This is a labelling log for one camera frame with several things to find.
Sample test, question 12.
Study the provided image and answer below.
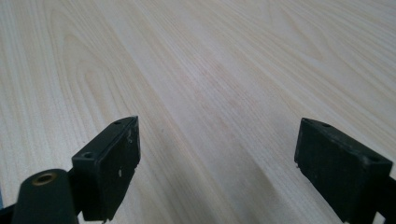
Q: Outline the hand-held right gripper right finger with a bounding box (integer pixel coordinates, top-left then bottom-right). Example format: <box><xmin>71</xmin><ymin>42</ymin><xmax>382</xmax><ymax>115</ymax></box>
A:
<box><xmin>293</xmin><ymin>117</ymin><xmax>394</xmax><ymax>224</ymax></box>

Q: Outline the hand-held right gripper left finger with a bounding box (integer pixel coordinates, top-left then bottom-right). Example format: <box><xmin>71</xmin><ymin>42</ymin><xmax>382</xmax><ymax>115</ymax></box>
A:
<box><xmin>71</xmin><ymin>115</ymin><xmax>142</xmax><ymax>222</ymax></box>

